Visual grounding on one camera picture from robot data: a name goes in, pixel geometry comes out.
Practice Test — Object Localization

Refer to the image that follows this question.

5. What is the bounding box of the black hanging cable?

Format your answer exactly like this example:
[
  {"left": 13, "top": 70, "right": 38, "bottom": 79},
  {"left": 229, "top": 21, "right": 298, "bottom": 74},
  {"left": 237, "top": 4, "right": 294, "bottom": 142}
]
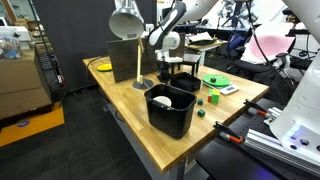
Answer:
[{"left": 242, "top": 0, "right": 286, "bottom": 83}]

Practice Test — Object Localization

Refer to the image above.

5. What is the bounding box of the orange floor mat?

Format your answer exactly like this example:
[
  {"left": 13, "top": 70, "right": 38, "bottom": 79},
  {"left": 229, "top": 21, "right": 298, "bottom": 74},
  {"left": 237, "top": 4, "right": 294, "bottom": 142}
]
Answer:
[{"left": 0, "top": 103, "right": 66, "bottom": 148}]

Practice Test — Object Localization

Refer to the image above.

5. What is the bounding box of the dark table cable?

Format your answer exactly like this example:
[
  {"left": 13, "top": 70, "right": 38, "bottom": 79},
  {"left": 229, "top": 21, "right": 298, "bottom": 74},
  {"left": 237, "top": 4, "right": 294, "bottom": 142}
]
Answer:
[{"left": 85, "top": 55, "right": 109, "bottom": 73}]

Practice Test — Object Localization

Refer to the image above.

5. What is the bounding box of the large cardboard box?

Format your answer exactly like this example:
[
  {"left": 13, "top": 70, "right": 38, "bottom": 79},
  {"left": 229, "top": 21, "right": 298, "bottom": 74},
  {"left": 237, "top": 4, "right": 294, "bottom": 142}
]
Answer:
[{"left": 0, "top": 46, "right": 54, "bottom": 122}]

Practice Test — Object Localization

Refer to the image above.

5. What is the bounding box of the long aluminium extrusion rail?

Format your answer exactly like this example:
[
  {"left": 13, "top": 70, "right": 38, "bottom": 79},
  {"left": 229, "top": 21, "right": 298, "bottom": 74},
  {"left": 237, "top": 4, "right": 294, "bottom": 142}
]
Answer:
[{"left": 244, "top": 128, "right": 320, "bottom": 176}]

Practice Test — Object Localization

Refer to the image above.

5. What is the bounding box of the black clamp orange handle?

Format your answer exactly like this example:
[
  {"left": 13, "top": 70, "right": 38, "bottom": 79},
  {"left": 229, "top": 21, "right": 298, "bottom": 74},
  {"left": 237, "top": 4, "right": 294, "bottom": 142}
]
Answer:
[
  {"left": 213, "top": 120, "right": 244, "bottom": 145},
  {"left": 243, "top": 98, "right": 272, "bottom": 118}
]

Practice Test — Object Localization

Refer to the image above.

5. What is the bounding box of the clear bin of small items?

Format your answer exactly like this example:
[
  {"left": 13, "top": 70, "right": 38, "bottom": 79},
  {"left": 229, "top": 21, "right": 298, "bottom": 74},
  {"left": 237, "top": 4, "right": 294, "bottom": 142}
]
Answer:
[{"left": 0, "top": 31, "right": 24, "bottom": 61}]

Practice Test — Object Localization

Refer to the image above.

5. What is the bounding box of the black fabric open box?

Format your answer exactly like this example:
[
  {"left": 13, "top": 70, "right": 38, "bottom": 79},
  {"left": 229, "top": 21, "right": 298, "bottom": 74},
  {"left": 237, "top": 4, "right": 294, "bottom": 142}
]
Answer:
[{"left": 169, "top": 71, "right": 201, "bottom": 93}]

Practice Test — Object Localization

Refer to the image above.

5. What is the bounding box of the blue bag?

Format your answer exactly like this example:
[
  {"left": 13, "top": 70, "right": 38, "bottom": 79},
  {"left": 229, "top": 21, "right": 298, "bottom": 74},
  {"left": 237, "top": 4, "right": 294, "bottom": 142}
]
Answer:
[{"left": 227, "top": 33, "right": 248, "bottom": 53}]

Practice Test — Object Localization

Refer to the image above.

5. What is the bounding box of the white round item in bin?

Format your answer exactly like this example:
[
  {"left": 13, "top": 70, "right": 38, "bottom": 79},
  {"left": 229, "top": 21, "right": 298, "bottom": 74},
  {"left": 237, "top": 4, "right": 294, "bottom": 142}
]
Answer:
[{"left": 152, "top": 95, "right": 173, "bottom": 108}]

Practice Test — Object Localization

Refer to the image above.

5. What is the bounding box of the small dark wooden stool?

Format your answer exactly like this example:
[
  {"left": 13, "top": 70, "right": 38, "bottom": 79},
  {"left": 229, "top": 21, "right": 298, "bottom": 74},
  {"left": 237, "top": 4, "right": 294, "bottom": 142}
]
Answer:
[{"left": 170, "top": 53, "right": 202, "bottom": 78}]

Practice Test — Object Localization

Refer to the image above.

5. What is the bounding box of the black keyboard device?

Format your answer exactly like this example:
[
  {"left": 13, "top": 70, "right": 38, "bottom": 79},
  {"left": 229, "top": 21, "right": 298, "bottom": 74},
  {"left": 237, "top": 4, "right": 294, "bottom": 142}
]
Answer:
[{"left": 34, "top": 43, "right": 66, "bottom": 88}]

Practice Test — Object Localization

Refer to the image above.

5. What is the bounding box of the black curtain partition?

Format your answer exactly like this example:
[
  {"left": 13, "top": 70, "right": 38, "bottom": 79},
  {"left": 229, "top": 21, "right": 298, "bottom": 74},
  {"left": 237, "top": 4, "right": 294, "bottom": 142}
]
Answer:
[{"left": 33, "top": 0, "right": 158, "bottom": 92}]

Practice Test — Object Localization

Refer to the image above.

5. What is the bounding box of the green round plate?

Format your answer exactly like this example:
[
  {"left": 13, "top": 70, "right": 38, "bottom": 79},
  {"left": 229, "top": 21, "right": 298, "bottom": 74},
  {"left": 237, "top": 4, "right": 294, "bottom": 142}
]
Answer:
[{"left": 202, "top": 73, "right": 231, "bottom": 88}]

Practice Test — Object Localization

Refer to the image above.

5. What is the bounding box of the office chair pink back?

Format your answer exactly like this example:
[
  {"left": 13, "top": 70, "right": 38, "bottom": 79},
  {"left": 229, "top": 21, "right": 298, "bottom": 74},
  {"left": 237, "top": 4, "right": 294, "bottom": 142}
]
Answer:
[{"left": 229, "top": 21, "right": 298, "bottom": 88}]

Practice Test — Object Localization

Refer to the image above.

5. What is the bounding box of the wooden background desk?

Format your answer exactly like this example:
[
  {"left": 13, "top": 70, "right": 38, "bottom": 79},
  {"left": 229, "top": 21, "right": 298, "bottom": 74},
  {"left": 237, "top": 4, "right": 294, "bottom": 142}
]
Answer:
[{"left": 186, "top": 31, "right": 229, "bottom": 66}]

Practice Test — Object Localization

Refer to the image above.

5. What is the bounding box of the yellow flat disc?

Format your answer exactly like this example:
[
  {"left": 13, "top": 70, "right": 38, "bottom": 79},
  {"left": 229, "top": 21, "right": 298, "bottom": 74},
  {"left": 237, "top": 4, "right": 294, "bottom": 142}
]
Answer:
[{"left": 96, "top": 63, "right": 114, "bottom": 72}]

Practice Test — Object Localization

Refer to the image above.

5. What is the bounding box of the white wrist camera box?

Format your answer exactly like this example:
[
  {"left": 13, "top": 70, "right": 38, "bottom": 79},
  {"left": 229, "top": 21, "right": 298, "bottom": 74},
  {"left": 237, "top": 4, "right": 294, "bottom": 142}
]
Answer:
[{"left": 165, "top": 56, "right": 184, "bottom": 65}]

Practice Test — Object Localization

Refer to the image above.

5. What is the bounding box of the purple tape roll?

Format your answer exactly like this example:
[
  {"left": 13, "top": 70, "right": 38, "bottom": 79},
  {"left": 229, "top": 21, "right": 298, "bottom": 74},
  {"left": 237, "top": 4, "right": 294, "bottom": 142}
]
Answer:
[{"left": 16, "top": 119, "right": 31, "bottom": 128}]

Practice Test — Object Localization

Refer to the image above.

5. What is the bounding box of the short aluminium bracket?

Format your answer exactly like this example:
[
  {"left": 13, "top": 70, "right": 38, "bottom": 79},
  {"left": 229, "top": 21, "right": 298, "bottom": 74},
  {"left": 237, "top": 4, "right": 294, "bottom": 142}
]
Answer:
[{"left": 264, "top": 106, "right": 285, "bottom": 126}]

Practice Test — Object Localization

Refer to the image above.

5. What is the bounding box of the black trash bin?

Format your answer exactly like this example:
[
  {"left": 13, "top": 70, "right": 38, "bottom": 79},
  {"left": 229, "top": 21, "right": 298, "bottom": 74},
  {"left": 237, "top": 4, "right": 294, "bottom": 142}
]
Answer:
[{"left": 143, "top": 83, "right": 198, "bottom": 140}]

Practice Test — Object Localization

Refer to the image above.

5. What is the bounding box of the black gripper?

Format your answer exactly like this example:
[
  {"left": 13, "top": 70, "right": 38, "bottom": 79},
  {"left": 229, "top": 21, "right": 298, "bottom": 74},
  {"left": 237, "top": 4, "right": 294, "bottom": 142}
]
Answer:
[{"left": 157, "top": 59, "right": 172, "bottom": 84}]

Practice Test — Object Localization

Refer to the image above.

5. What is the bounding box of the white kitchen scale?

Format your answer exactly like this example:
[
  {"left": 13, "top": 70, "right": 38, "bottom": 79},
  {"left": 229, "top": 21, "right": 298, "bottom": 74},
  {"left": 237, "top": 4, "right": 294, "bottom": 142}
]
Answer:
[{"left": 203, "top": 81, "right": 240, "bottom": 96}]

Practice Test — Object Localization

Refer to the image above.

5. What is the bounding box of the dark wooden backdrop board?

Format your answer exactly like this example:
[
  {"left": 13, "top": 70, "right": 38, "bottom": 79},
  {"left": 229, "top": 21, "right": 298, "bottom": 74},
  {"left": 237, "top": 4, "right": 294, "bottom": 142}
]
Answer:
[{"left": 106, "top": 33, "right": 186, "bottom": 84}]

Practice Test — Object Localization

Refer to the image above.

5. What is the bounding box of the black perforated mounting table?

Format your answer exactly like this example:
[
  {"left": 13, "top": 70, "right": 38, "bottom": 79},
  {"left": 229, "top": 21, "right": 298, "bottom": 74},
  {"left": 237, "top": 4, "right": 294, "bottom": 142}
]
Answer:
[{"left": 195, "top": 98, "right": 320, "bottom": 180}]

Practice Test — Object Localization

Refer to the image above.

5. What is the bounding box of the large pastel puzzle cube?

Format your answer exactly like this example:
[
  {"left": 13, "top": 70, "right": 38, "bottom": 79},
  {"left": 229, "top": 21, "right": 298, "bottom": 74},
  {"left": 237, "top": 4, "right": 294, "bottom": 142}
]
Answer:
[{"left": 207, "top": 88, "right": 221, "bottom": 104}]

